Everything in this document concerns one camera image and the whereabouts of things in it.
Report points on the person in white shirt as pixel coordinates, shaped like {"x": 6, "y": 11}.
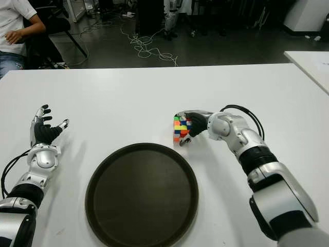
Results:
{"x": 13, "y": 20}

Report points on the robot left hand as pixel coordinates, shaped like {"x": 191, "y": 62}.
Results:
{"x": 43, "y": 131}

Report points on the silver black robot right arm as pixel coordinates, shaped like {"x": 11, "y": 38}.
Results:
{"x": 272, "y": 185}

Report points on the silver humanoid robot legs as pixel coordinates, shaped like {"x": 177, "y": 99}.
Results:
{"x": 170, "y": 20}

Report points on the silver black robot left arm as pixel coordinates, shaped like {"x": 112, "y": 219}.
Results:
{"x": 28, "y": 185}

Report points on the multicoloured Rubik's cube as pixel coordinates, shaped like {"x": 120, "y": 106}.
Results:
{"x": 181, "y": 128}

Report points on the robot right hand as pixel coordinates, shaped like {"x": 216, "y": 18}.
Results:
{"x": 199, "y": 124}

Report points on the black office chair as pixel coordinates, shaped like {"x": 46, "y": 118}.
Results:
{"x": 56, "y": 24}

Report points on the white power strip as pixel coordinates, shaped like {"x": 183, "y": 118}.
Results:
{"x": 128, "y": 14}

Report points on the white side table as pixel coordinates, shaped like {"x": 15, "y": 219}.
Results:
{"x": 311, "y": 67}

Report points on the black box cabinet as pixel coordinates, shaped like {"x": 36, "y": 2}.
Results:
{"x": 149, "y": 18}

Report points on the dark brown round plate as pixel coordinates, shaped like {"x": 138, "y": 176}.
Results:
{"x": 141, "y": 198}

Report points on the white cabinet with black base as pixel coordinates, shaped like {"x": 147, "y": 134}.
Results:
{"x": 306, "y": 14}

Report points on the white glass-front cabinet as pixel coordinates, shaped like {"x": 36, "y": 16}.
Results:
{"x": 74, "y": 10}

